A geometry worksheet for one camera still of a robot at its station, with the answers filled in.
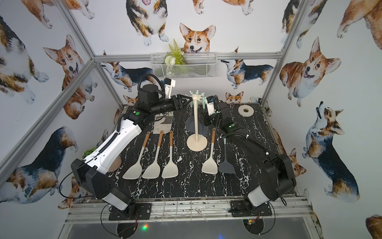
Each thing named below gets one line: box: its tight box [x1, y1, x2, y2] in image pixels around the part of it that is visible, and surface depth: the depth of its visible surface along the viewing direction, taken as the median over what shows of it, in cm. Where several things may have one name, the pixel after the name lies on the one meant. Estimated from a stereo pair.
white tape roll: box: [237, 104, 255, 118], surface depth 120 cm
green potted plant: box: [82, 145, 98, 159], surface depth 78 cm
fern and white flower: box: [163, 38, 187, 78], surface depth 85 cm
